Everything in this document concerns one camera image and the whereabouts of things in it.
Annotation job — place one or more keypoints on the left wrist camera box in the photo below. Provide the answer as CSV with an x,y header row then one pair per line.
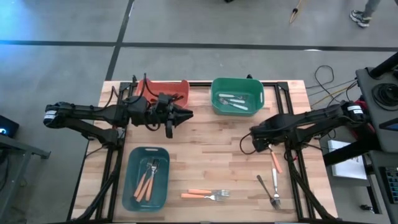
x,y
169,129

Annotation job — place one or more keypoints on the tablet screen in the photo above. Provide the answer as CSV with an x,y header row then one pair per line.
x,y
392,126

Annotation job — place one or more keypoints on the green plastic bin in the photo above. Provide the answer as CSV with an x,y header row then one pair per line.
x,y
236,84

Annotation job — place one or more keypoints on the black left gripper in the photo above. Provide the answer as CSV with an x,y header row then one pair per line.
x,y
146,110

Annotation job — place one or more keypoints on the black metal fork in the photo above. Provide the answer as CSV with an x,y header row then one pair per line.
x,y
264,186

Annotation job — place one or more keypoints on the black box with blue light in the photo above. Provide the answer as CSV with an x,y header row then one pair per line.
x,y
9,127

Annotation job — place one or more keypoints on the white box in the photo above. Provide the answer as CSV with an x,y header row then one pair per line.
x,y
348,168

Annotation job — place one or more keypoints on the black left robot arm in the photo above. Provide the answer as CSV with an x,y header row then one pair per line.
x,y
93,110

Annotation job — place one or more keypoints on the orange plastic bin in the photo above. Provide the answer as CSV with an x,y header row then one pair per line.
x,y
168,87

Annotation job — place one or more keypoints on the black pole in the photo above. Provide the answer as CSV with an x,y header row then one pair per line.
x,y
385,65

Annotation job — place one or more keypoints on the small black floor object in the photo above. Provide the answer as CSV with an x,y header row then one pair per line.
x,y
367,208

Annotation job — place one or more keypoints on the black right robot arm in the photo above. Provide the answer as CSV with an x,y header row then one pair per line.
x,y
311,118

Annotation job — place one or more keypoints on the black aluminium table frame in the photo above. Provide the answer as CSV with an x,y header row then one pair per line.
x,y
200,83

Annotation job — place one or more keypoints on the dark teal plastic bin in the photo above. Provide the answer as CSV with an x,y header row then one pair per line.
x,y
161,193

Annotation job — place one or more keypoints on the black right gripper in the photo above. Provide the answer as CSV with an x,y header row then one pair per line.
x,y
261,132

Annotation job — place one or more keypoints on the grey metal stand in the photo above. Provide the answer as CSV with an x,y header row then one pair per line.
x,y
25,148

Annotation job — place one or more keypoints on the person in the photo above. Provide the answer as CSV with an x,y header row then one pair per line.
x,y
360,17

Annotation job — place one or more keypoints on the keypad with coloured buttons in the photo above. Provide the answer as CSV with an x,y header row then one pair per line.
x,y
393,186

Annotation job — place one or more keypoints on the grey equipment cart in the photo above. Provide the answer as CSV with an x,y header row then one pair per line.
x,y
370,130

